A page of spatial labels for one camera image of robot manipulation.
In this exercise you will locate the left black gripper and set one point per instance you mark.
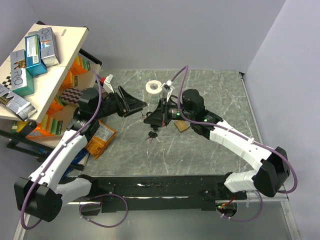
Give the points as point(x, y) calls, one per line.
point(127, 104)

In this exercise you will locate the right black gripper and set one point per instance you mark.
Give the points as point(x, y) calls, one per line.
point(160, 116)

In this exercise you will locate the small brass key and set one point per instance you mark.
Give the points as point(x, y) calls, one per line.
point(143, 116)

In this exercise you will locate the black key bunch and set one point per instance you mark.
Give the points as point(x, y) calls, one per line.
point(152, 135)

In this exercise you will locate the brass padlock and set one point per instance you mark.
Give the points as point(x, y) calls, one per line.
point(181, 125)

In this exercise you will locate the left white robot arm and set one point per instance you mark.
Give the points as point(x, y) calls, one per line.
point(41, 194)

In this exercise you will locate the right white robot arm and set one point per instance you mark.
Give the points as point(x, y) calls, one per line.
point(269, 167)

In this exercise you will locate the white tape roll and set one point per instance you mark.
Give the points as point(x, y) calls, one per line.
point(154, 91)

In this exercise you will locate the orange snack bag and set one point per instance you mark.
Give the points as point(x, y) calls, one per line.
point(101, 139)

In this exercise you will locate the blue snack bag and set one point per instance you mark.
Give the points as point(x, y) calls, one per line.
point(80, 160)

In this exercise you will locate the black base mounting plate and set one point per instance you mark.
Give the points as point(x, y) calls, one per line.
point(164, 185)

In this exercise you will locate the orange sponge pack stack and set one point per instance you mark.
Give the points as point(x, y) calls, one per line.
point(50, 126)

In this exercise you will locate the beige black shelf rack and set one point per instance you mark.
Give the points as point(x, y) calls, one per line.
point(69, 42)

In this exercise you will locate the silver RIO box upright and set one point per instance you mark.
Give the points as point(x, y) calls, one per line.
point(48, 47)

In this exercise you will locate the blue teal carton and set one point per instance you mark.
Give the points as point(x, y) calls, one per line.
point(33, 59)

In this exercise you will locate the silver crumpled box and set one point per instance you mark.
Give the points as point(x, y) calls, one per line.
point(22, 108)

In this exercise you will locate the silver teal RIO box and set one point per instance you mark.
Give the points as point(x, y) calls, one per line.
point(21, 80)

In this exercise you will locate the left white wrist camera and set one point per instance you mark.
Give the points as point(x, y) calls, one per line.
point(107, 83)

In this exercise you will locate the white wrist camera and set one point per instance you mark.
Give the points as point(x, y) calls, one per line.
point(167, 90)
point(107, 83)

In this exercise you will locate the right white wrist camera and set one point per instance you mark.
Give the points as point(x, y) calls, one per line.
point(167, 90)

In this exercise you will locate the aluminium rail frame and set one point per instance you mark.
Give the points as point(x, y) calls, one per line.
point(226, 205)

